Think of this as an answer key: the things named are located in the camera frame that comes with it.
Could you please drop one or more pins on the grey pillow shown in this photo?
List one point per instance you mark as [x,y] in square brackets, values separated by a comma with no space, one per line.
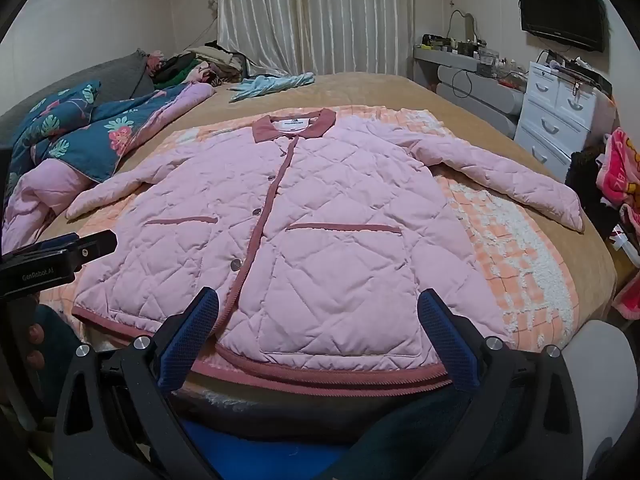
[115,75]

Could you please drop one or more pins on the blue floral quilt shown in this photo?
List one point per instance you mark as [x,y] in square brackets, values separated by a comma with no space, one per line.
[85,145]

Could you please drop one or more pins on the arched mirror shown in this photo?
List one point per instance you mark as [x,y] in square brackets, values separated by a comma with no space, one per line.
[462,27]

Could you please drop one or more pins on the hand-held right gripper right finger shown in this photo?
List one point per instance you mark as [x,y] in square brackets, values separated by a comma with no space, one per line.
[450,345]

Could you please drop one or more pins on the person's left hand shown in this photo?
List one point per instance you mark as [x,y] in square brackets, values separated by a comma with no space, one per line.
[36,334]

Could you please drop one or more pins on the grey dressing table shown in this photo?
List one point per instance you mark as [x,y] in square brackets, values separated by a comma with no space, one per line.
[480,95]

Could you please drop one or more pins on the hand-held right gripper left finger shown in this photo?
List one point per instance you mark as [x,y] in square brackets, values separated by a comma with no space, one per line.
[187,340]

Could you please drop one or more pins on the white round object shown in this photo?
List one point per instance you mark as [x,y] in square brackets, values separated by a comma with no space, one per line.
[610,385]

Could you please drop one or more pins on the black long bar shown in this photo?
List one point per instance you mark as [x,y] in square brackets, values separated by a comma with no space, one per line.
[580,75]

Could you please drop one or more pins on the orange checked blanket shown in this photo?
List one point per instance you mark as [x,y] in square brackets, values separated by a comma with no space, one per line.
[500,240]

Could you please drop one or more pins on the black fuzzy cloth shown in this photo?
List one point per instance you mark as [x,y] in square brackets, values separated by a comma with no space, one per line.
[585,170]

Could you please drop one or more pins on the white striped curtain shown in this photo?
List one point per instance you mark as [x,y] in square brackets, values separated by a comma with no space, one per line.
[310,15]

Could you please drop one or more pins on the blue cloth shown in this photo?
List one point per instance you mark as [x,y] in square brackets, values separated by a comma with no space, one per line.
[260,452]

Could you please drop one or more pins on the light blue garment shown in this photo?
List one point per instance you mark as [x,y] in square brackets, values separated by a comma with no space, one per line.
[265,85]

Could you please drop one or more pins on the clutter of small table things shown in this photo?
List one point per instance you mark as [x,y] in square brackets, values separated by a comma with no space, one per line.
[480,60]

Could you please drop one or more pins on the white drawer cabinet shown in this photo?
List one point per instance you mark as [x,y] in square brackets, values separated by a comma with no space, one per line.
[550,105]

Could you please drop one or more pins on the pile of mixed clothes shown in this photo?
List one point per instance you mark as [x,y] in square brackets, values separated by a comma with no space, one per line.
[200,67]

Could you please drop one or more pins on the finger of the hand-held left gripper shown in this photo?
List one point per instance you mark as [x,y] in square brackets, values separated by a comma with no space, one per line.
[95,246]

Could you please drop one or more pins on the pink printed towel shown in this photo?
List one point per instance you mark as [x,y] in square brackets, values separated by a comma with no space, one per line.
[622,165]

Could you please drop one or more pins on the pink quilted jacket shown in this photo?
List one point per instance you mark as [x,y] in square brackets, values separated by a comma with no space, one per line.
[325,240]

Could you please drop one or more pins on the bed with tan sheet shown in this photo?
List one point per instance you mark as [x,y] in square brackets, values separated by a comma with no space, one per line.
[380,90]

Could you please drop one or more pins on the black wall television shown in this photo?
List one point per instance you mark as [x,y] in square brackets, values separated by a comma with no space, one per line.
[560,10]

